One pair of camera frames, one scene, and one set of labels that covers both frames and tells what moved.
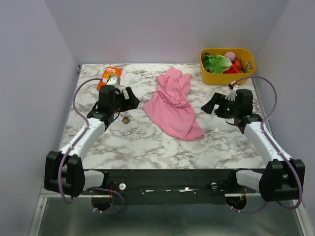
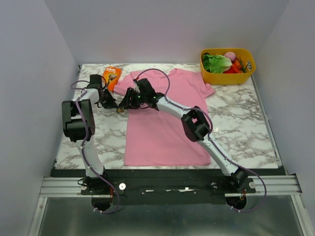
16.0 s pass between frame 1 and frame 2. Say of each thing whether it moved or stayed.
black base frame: stayed
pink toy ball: stayed
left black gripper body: moved
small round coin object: moved
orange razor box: stayed
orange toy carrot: stayed
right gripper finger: moved
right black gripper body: moved
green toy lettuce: stayed
